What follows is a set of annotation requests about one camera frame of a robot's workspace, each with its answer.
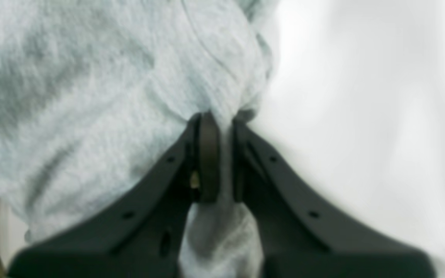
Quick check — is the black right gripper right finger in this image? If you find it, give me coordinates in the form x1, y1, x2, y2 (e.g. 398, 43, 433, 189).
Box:
233, 119, 436, 278

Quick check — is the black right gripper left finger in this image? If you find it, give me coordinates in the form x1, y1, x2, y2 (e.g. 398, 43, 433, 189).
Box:
7, 112, 221, 278

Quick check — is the grey T-shirt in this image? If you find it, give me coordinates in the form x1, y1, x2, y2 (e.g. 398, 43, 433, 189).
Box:
0, 0, 279, 278

